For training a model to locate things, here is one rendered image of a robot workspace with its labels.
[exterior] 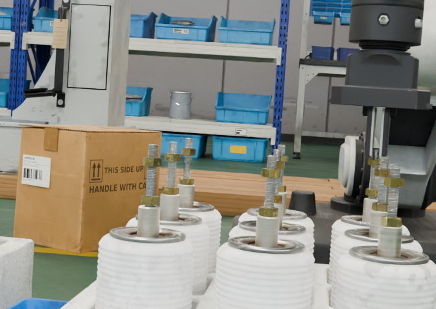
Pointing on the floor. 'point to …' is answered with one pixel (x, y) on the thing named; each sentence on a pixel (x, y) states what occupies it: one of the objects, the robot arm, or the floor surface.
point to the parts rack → (209, 127)
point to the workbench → (320, 67)
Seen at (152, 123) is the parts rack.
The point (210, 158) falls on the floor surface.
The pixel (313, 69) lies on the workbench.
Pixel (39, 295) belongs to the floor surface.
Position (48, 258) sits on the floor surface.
